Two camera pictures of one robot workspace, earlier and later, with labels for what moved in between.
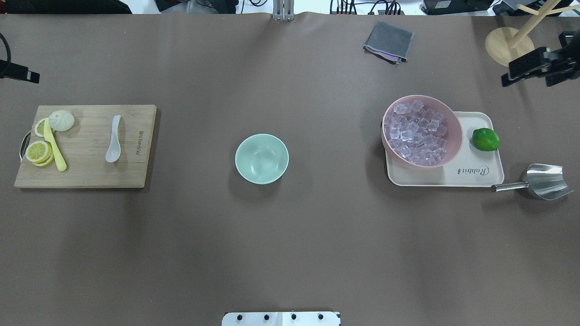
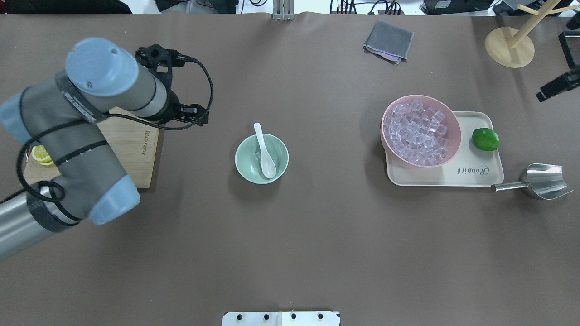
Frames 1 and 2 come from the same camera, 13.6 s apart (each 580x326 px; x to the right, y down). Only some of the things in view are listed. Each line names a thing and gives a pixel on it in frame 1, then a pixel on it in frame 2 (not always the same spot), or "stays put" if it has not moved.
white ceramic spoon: (113, 153) -> (268, 165)
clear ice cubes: (418, 134) stays put
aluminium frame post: (283, 10) stays put
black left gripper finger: (11, 69) -> (160, 61)
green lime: (485, 139) stays put
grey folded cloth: (389, 43) stays put
